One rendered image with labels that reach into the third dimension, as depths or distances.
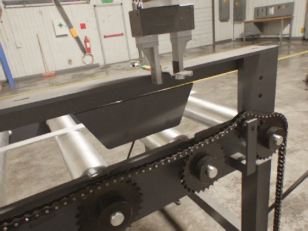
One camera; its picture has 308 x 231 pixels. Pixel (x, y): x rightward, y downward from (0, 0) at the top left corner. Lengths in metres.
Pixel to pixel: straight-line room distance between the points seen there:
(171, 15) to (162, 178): 0.45
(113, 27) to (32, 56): 3.14
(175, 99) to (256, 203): 0.60
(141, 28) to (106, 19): 9.59
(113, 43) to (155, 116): 9.50
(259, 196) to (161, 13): 0.81
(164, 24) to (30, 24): 9.15
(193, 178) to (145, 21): 0.46
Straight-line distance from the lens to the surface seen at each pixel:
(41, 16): 9.65
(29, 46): 9.57
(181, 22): 0.53
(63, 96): 0.49
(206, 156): 0.73
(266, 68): 0.91
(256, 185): 1.04
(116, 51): 10.16
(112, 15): 10.17
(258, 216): 1.15
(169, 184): 0.76
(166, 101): 0.67
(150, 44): 0.51
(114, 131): 0.62
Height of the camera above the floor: 1.27
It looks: 21 degrees down
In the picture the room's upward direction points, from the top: 7 degrees counter-clockwise
